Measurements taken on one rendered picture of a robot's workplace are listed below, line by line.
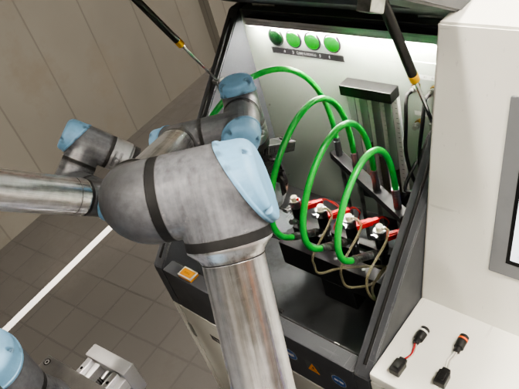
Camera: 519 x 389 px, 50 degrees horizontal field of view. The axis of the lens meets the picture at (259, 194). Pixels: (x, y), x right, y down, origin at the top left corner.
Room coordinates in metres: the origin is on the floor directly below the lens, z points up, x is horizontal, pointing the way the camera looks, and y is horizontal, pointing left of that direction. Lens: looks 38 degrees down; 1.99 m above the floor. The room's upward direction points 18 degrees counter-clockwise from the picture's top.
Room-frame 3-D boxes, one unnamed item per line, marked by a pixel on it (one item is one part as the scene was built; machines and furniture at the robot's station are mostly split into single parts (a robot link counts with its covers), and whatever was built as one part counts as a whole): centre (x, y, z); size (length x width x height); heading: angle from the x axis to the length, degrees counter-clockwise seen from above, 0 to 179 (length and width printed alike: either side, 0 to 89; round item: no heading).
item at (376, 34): (1.23, -0.28, 1.43); 0.54 x 0.03 x 0.02; 39
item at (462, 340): (0.60, -0.25, 0.99); 0.12 x 0.02 x 0.02; 131
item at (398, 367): (0.64, -0.19, 0.99); 0.12 x 0.02 x 0.02; 126
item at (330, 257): (0.97, -0.15, 0.91); 0.34 x 0.10 x 0.15; 39
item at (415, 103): (1.04, -0.43, 1.20); 0.13 x 0.03 x 0.31; 39
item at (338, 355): (0.92, 0.11, 0.87); 0.62 x 0.04 x 0.16; 39
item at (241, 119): (0.96, 0.01, 1.41); 0.11 x 0.11 x 0.08; 80
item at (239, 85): (1.05, -0.02, 1.41); 0.09 x 0.08 x 0.11; 170
